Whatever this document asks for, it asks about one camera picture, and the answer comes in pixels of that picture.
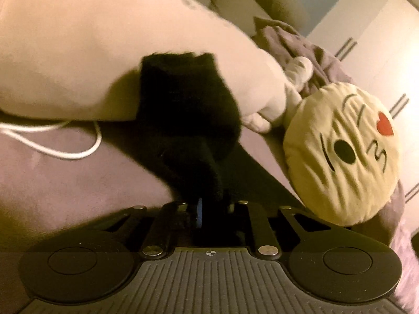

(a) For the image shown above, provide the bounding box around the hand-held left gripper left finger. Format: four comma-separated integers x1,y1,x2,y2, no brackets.
93,198,204,258

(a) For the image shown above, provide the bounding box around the yellow face cushion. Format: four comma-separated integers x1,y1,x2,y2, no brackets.
282,83,403,227

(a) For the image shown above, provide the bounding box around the grey pillow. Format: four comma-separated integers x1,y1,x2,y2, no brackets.
209,0,311,36

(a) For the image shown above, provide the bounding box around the white cable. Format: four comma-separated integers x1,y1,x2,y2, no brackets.
0,120,103,160

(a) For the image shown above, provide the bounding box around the white plush toy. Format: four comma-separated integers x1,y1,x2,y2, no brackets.
0,0,314,133

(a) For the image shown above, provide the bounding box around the white wardrobe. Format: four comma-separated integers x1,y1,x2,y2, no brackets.
308,0,419,210

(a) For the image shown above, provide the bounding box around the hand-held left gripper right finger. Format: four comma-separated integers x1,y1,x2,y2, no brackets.
227,200,348,257

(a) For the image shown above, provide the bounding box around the purple fuzzy blanket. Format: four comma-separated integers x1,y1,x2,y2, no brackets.
253,16,419,305

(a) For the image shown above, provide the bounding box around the purple bed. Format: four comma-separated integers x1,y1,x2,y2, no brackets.
0,111,406,256

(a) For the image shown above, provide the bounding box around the black small garment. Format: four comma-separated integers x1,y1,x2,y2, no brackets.
133,52,244,210

